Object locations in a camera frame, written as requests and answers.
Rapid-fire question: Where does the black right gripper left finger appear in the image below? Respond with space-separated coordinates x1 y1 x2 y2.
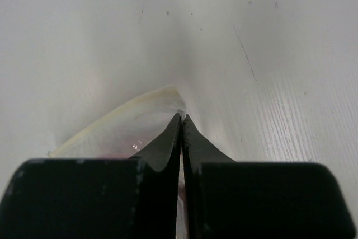
1 114 181 238

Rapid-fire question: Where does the clear zip top bag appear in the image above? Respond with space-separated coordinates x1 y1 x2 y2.
47 84 188 239

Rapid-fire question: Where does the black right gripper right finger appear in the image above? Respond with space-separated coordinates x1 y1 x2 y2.
182 117 357 238

